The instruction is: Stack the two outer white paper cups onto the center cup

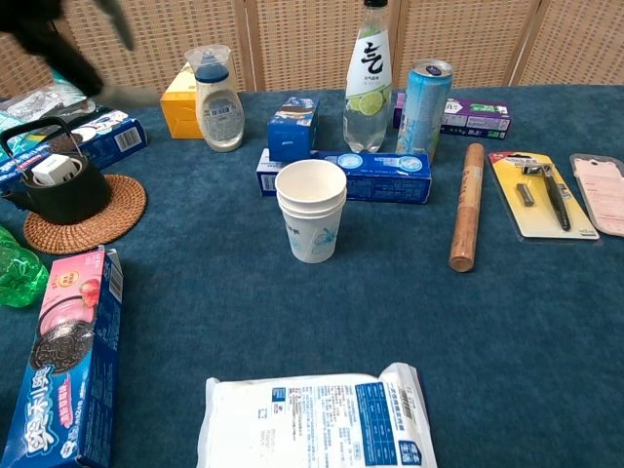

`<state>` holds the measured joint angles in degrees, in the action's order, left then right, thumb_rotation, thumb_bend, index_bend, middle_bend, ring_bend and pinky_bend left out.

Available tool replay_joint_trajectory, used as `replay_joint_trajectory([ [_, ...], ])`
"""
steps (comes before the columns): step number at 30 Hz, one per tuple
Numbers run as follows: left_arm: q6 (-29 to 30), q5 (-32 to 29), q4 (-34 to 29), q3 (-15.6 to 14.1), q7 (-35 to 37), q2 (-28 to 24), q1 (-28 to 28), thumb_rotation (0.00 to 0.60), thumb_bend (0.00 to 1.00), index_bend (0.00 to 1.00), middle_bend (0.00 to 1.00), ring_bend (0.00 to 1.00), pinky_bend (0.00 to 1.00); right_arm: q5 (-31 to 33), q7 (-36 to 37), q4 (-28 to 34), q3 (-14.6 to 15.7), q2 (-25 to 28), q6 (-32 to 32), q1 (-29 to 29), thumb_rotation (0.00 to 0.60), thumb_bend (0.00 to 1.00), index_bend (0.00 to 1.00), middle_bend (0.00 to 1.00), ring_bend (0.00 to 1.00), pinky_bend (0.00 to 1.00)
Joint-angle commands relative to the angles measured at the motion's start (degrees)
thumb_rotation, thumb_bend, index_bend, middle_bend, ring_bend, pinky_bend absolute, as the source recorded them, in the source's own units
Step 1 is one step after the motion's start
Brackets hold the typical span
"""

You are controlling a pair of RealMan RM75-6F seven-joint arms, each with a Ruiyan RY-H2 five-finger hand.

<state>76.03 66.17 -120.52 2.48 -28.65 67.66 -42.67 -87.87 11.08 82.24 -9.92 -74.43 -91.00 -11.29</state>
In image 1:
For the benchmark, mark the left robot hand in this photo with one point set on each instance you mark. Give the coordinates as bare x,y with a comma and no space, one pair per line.
44,34

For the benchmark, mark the teal clear snack bag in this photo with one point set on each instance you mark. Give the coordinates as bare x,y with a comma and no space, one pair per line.
29,105

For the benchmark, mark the blue Oreo cookie box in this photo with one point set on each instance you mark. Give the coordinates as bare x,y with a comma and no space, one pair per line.
292,131
122,136

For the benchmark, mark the white power adapter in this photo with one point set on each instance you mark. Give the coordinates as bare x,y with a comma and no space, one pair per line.
51,168

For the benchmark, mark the yellow orange carton box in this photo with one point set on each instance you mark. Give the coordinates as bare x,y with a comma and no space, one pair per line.
178,112

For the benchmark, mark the black cast iron teapot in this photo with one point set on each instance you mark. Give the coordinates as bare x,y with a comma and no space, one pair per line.
73,205

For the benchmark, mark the white bottle with blue cap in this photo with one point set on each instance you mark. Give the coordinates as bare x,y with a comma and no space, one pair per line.
219,112

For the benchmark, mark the round woven rattan coaster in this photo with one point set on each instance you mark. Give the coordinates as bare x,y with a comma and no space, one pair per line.
117,214

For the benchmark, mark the green plastic bottle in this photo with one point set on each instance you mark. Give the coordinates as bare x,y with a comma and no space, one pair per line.
19,273

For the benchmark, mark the woven wooden folding screen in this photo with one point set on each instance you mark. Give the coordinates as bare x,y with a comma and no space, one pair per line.
292,39

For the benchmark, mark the pink blue Oreo box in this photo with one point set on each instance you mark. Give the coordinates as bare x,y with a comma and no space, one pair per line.
63,351

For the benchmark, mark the clear lime soda bottle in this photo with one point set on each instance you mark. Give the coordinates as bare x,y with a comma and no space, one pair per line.
368,97

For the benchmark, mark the dark blue table cloth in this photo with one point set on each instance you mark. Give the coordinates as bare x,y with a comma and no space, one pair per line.
244,302

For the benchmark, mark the blue toothpaste box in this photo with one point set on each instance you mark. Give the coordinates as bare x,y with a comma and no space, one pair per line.
380,178

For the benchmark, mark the light blue drink can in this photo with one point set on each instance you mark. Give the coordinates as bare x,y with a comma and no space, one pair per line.
421,112

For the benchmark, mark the purple toothpaste box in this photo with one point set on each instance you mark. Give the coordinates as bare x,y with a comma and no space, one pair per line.
478,119

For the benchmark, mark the wooden rolling pin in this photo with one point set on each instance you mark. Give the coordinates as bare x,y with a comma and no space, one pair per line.
465,209

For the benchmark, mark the white wipes pack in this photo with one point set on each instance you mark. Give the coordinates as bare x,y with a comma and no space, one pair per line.
312,424

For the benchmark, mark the razor on yellow card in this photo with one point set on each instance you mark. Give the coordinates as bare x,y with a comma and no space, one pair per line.
541,205

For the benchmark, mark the pink blister pack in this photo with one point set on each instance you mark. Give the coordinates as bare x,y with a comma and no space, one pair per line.
602,195

